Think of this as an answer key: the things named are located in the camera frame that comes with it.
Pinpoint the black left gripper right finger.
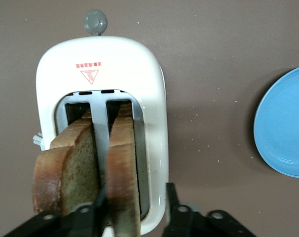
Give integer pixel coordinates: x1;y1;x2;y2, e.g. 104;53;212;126
161;182;256;237

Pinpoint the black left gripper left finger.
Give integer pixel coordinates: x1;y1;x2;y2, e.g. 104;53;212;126
3;186;109;237

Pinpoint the toasted bread slice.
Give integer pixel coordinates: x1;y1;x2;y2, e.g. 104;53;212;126
106;102;143;237
32;108;102;218

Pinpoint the blue plate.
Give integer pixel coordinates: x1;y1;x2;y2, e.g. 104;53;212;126
253;64;299;179

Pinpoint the cream white toaster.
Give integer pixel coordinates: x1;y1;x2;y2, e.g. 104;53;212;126
32;9;170;236

